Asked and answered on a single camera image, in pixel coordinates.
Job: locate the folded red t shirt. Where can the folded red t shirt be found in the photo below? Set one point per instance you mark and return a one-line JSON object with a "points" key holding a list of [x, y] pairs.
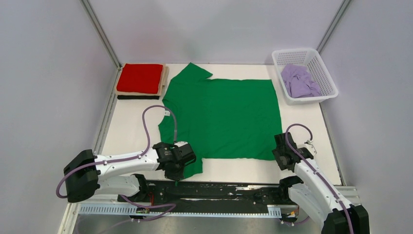
{"points": [[141, 78]]}

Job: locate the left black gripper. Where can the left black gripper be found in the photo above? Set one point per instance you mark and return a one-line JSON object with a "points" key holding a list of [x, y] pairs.
{"points": [[176, 176]]}

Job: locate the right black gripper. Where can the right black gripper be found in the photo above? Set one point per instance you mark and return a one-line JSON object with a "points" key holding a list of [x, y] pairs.
{"points": [[276, 153]]}

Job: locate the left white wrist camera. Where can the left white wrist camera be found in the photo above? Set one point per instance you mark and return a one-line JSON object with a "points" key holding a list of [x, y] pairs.
{"points": [[180, 144]]}

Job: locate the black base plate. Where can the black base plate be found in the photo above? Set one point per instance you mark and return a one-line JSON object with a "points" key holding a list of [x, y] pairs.
{"points": [[216, 198]]}

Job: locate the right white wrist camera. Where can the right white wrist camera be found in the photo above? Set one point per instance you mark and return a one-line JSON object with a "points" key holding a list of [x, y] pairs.
{"points": [[310, 146]]}

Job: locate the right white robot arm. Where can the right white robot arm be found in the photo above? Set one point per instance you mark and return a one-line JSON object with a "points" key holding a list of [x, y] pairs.
{"points": [[313, 192]]}

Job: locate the green t shirt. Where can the green t shirt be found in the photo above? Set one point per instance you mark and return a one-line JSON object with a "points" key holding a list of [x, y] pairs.
{"points": [[221, 118]]}

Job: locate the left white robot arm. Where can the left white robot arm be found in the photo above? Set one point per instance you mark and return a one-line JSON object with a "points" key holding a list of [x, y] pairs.
{"points": [[89, 174]]}

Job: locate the purple t shirt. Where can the purple t shirt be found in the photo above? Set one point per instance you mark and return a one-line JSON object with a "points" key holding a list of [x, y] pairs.
{"points": [[298, 82]]}

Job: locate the folded black t shirt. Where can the folded black t shirt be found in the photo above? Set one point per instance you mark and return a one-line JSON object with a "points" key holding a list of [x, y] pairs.
{"points": [[125, 97]]}

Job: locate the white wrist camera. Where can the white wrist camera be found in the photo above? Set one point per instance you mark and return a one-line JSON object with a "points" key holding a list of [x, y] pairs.
{"points": [[310, 146], [180, 144]]}

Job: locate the white plastic basket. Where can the white plastic basket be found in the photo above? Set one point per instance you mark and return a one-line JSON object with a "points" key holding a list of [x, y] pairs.
{"points": [[311, 59]]}

